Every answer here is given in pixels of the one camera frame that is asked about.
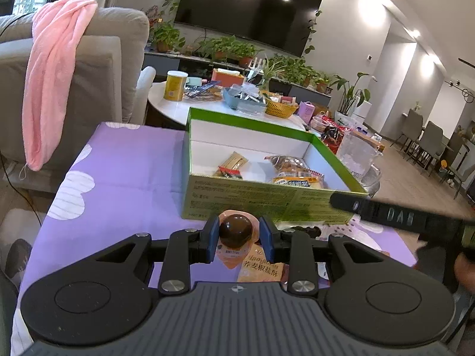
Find small pink box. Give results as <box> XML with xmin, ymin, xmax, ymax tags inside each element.
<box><xmin>299</xmin><ymin>101</ymin><xmax>316</xmax><ymax>123</ymax></box>

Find spider plant in vase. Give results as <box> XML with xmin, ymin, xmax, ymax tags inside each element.
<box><xmin>247</xmin><ymin>57</ymin><xmax>286</xmax><ymax>91</ymax></box>

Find person's right hand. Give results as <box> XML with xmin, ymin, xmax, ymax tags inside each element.
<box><xmin>456</xmin><ymin>254</ymin><xmax>475</xmax><ymax>298</ymax></box>

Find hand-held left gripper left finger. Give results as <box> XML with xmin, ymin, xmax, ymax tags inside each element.
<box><xmin>96</xmin><ymin>215</ymin><xmax>221</xmax><ymax>296</ymax></box>

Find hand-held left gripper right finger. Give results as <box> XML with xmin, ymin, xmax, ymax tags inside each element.
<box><xmin>259</xmin><ymin>216</ymin><xmax>387</xmax><ymax>297</ymax></box>

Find red flower plant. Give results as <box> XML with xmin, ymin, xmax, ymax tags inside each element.
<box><xmin>143</xmin><ymin>5</ymin><xmax>164</xmax><ymax>30</ymax></box>

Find orange tissue box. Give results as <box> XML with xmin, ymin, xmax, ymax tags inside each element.
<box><xmin>211</xmin><ymin>69</ymin><xmax>246</xmax><ymax>88</ymax></box>

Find purple floral tablecloth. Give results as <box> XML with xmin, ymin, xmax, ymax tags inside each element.
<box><xmin>11</xmin><ymin>120</ymin><xmax>418</xmax><ymax>356</ymax></box>

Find red snack bags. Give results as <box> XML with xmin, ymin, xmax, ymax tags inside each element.
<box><xmin>321</xmin><ymin>117</ymin><xmax>351</xmax><ymax>152</ymax></box>

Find blue plastic tray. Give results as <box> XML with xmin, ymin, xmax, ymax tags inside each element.
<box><xmin>223</xmin><ymin>87</ymin><xmax>268</xmax><ymax>114</ymax></box>

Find tall leafy plant white pot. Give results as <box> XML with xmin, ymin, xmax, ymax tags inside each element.
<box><xmin>330</xmin><ymin>73</ymin><xmax>372</xmax><ymax>117</ymax></box>

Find round glass side table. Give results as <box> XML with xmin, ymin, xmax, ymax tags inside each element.
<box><xmin>360</xmin><ymin>165</ymin><xmax>383</xmax><ymax>197</ymax></box>

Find grey television cabinet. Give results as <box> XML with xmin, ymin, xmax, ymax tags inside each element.
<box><xmin>143</xmin><ymin>51</ymin><xmax>332</xmax><ymax>106</ymax></box>

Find pink packet with brown ball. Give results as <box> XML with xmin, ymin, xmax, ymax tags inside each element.
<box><xmin>217</xmin><ymin>211</ymin><xmax>260</xmax><ymax>271</ymax></box>

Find white air purifier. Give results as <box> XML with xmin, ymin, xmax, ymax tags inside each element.
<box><xmin>352</xmin><ymin>100</ymin><xmax>373</xmax><ymax>123</ymax></box>

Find tan snack packet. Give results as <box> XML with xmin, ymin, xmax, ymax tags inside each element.
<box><xmin>219</xmin><ymin>151</ymin><xmax>248</xmax><ymax>173</ymax></box>

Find small red black packet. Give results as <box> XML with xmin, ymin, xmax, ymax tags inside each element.
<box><xmin>213</xmin><ymin>167</ymin><xmax>242</xmax><ymax>179</ymax></box>

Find orange snack packet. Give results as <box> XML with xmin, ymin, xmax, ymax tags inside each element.
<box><xmin>237</xmin><ymin>252</ymin><xmax>289</xmax><ymax>286</ymax></box>

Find yellow woven basket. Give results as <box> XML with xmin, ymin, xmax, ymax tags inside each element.
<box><xmin>265</xmin><ymin>98</ymin><xmax>299</xmax><ymax>118</ymax></box>

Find yellow blue snack packet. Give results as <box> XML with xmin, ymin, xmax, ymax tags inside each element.
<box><xmin>273</xmin><ymin>176</ymin><xmax>323</xmax><ymax>190</ymax></box>

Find green cardboard box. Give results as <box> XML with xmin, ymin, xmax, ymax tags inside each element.
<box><xmin>180</xmin><ymin>107</ymin><xmax>370</xmax><ymax>227</ymax></box>

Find wall television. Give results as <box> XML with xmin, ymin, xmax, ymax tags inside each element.
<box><xmin>174</xmin><ymin>0</ymin><xmax>323</xmax><ymax>58</ymax></box>

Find yellow canister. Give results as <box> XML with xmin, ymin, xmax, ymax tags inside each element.
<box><xmin>164</xmin><ymin>70</ymin><xmax>188</xmax><ymax>101</ymax></box>

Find clear bread packet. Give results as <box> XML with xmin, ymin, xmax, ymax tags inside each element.
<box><xmin>265</xmin><ymin>155</ymin><xmax>325</xmax><ymax>182</ymax></box>

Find green potted plant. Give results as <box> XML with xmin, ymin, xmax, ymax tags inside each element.
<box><xmin>267</xmin><ymin>55</ymin><xmax>316</xmax><ymax>88</ymax></box>
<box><xmin>197</xmin><ymin>36</ymin><xmax>260</xmax><ymax>68</ymax></box>
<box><xmin>150</xmin><ymin>22</ymin><xmax>186</xmax><ymax>53</ymax></box>

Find grey dining chair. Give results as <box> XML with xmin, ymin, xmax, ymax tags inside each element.
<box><xmin>416</xmin><ymin>120</ymin><xmax>448</xmax><ymax>175</ymax></box>
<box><xmin>391</xmin><ymin>108</ymin><xmax>424</xmax><ymax>156</ymax></box>

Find round white coffee table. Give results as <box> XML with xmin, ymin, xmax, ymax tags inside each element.
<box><xmin>147</xmin><ymin>82</ymin><xmax>308</xmax><ymax>134</ymax></box>

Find pink towel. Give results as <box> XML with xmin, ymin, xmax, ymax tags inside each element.
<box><xmin>20</xmin><ymin>0</ymin><xmax>98</xmax><ymax>191</ymax></box>

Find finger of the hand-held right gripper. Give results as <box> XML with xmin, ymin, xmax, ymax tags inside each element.
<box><xmin>330</xmin><ymin>192</ymin><xmax>372</xmax><ymax>217</ymax></box>

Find small potted plant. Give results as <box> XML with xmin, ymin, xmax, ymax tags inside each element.
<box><xmin>315</xmin><ymin>72</ymin><xmax>335</xmax><ymax>93</ymax></box>

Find grey armchair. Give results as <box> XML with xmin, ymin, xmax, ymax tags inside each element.
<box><xmin>0</xmin><ymin>7</ymin><xmax>156</xmax><ymax>193</ymax></box>

